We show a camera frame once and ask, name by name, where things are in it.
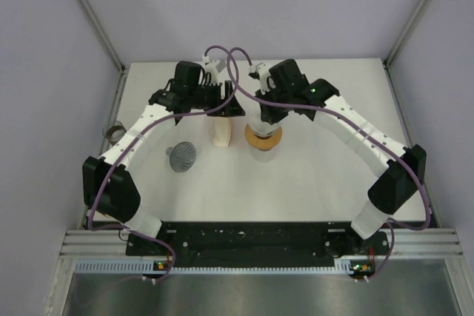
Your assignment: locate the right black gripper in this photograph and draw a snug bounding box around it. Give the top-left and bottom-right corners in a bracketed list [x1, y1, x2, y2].
[255, 83, 292, 126]

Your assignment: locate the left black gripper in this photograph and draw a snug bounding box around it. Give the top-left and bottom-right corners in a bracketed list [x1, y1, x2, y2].
[188, 81, 244, 118]

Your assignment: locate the orange coffee filter box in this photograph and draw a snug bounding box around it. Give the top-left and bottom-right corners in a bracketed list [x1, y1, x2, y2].
[213, 117, 232, 147]

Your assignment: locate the white paper coffee filter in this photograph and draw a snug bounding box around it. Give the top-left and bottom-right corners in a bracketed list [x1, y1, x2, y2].
[248, 111, 280, 138]

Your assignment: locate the wooden dripper ring stand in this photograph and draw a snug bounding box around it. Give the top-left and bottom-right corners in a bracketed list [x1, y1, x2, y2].
[244, 124, 283, 152]

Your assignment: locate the grey glass carafe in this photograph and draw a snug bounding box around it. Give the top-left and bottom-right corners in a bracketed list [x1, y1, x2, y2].
[102, 120, 127, 145]

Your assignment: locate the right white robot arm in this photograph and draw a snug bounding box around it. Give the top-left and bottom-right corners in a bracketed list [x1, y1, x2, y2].
[248, 59, 427, 254]

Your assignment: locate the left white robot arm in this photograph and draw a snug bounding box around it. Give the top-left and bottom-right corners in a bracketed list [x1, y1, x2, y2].
[82, 58, 245, 255]

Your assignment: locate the ribbed grey glass dripper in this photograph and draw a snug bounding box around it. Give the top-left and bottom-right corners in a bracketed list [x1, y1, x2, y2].
[166, 141, 197, 173]

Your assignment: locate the glass carafe with brown band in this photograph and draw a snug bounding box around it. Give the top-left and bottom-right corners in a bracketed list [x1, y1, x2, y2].
[250, 147, 276, 162]

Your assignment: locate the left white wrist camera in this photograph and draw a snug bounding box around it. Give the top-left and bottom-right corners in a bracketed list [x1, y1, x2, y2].
[202, 56, 227, 75]

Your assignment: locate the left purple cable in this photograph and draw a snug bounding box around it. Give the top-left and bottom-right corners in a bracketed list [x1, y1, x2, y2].
[87, 45, 240, 287]

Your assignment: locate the purple cable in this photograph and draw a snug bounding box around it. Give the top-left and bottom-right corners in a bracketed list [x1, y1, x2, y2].
[87, 45, 240, 287]
[226, 48, 431, 283]

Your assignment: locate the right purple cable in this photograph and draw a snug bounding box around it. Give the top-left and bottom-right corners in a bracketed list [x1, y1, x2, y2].
[226, 48, 431, 283]

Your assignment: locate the right aluminium frame post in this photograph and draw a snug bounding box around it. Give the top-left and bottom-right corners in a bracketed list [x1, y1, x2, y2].
[384, 0, 432, 68]

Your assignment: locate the aluminium frame post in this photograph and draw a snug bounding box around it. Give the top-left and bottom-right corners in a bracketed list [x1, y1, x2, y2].
[76, 0, 125, 73]
[384, 0, 432, 68]

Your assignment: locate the left aluminium frame post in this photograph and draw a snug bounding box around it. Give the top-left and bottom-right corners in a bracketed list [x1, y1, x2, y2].
[76, 0, 125, 73]

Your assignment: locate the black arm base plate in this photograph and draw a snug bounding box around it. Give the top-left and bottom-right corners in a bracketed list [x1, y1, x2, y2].
[120, 222, 390, 268]

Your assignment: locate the grey slotted cable duct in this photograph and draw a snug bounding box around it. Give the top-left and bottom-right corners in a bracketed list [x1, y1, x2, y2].
[76, 255, 371, 275]

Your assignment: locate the aluminium front rail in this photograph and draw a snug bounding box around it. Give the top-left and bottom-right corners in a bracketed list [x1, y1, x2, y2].
[59, 229, 464, 259]

